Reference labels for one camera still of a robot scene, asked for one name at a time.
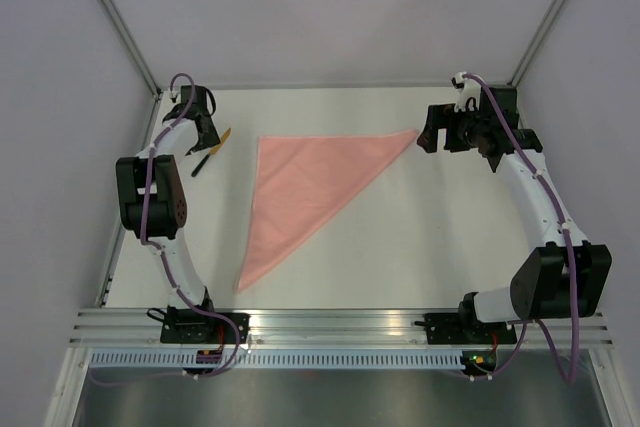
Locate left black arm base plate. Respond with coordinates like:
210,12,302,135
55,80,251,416
160,309,250,345

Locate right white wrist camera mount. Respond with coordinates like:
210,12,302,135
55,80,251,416
451,71,482,113

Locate pink cloth napkin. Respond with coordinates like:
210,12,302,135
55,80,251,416
237,130,417,292

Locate right aluminium frame post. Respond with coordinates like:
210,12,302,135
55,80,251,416
507,0,570,87

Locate aluminium frame post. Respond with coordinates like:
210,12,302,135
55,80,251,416
97,0,161,99
507,0,570,87

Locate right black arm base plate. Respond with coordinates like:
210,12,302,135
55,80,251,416
413,312,517,346

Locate aluminium front rail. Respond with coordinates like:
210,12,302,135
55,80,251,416
69,307,614,348

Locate left aluminium frame post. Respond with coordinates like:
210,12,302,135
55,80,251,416
97,0,161,99

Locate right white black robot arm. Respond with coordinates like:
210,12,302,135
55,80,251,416
417,79,612,342

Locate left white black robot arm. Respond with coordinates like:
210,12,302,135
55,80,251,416
115,85,221,343

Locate white slotted cable duct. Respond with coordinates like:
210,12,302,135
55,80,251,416
89,348,463,370

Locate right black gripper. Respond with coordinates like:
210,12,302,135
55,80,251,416
417,101,489,153

